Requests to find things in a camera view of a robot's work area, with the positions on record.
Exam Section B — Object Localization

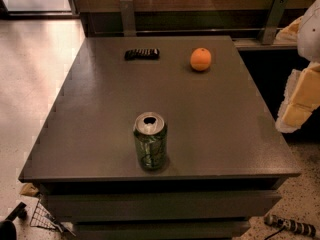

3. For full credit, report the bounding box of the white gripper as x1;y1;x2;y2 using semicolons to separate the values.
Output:
275;0;320;133

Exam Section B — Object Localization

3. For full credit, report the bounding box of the orange fruit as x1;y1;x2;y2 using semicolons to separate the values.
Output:
190;48;212;72

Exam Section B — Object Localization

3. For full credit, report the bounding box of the green soda can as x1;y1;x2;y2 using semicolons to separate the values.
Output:
133;112;167;171

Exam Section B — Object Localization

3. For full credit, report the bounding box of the grey drawer cabinet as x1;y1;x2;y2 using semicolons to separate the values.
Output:
20;37;300;240

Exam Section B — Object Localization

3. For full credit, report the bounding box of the black ribbed bar object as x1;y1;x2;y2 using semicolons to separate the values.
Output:
124;48;160;61

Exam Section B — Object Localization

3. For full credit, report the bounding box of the power strip on floor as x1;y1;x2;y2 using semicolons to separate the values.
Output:
264;214;320;238

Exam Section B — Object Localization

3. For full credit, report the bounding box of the yellow sponge on floor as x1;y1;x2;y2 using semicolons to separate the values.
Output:
20;183;39;197

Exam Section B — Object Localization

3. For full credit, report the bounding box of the black object floor corner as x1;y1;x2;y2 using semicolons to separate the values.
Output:
0;202;27;240

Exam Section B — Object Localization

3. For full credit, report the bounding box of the right metal wall bracket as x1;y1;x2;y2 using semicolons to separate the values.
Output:
258;0;288;45

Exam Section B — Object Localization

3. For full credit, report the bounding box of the metal wall bracket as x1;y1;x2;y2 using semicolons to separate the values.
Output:
258;0;288;45
120;0;137;37

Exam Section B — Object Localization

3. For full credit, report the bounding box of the left metal wall bracket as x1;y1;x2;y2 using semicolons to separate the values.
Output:
120;0;137;37

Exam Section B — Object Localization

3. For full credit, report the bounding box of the wire mesh basket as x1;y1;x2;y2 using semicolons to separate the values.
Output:
30;200;76;236

